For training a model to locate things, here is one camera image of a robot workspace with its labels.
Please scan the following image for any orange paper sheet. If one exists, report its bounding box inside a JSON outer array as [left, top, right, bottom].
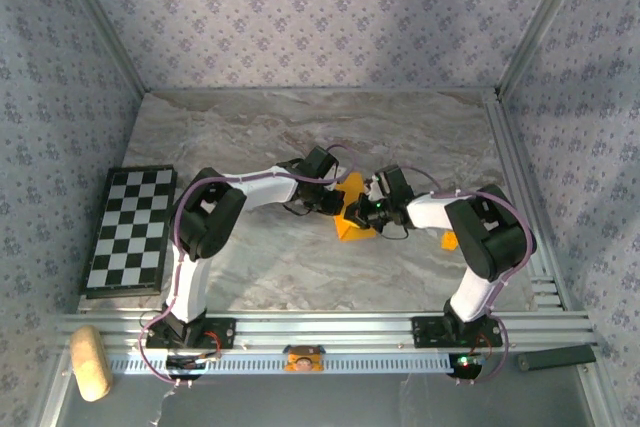
[[332, 171, 379, 244]]

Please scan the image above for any circuit board with status light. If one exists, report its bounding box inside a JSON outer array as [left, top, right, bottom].
[[448, 352, 487, 379]]

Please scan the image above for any black white checkerboard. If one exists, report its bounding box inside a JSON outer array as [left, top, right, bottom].
[[81, 164, 179, 301]]

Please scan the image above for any black bar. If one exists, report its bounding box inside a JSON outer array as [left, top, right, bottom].
[[516, 344, 597, 373]]

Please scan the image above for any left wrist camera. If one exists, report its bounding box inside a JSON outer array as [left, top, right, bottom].
[[327, 169, 351, 193]]

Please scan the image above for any aluminium front rail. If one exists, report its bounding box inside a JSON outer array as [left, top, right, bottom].
[[54, 311, 599, 349]]

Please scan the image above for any aluminium side rail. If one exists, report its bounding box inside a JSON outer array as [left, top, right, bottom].
[[482, 91, 566, 311]]

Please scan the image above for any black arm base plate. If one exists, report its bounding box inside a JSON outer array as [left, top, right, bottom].
[[145, 317, 237, 350], [411, 315, 504, 349]]

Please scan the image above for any white slotted cable duct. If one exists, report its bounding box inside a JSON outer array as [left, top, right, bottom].
[[107, 350, 461, 376]]

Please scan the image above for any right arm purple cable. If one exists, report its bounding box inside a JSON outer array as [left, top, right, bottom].
[[394, 165, 535, 388]]

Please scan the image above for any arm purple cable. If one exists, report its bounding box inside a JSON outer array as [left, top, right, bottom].
[[394, 165, 535, 388], [137, 144, 359, 388]]

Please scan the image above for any circuit board with red wires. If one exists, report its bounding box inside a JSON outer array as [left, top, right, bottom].
[[164, 354, 222, 374]]

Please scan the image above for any aluminium frame post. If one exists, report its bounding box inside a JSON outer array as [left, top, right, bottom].
[[52, 0, 147, 94], [497, 0, 597, 94]]

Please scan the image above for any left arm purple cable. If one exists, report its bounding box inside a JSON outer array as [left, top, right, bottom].
[[137, 144, 359, 388]]

